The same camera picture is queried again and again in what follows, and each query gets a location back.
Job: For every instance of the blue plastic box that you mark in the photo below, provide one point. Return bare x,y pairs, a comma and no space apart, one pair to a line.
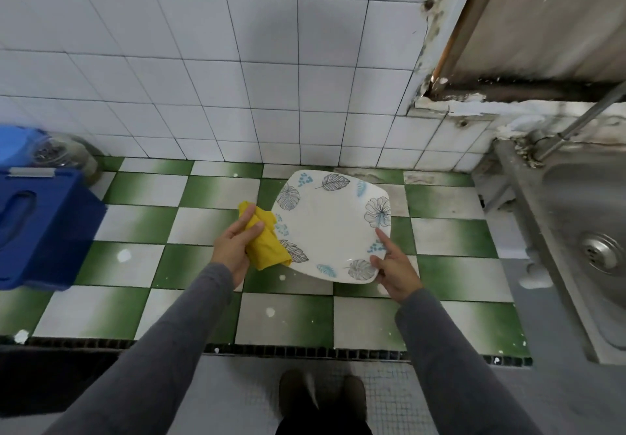
44,229

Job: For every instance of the person's right hand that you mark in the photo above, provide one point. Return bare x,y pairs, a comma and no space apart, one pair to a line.
396,278

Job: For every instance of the metal faucet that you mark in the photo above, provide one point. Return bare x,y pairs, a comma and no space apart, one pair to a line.
577,129

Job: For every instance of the blue plastic bowl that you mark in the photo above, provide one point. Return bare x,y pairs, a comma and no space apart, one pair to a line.
20,146

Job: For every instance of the glass jar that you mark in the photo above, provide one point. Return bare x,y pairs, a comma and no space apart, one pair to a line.
64,156

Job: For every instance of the stainless steel sink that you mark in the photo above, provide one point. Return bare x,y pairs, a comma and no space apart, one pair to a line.
577,244

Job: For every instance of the person's left hand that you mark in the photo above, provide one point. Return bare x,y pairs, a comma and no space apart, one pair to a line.
233,249

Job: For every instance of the person's black shoe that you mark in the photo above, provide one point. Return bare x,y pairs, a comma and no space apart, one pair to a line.
352,398
298,396

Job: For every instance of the person's right forearm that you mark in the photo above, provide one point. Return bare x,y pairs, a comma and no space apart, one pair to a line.
460,366

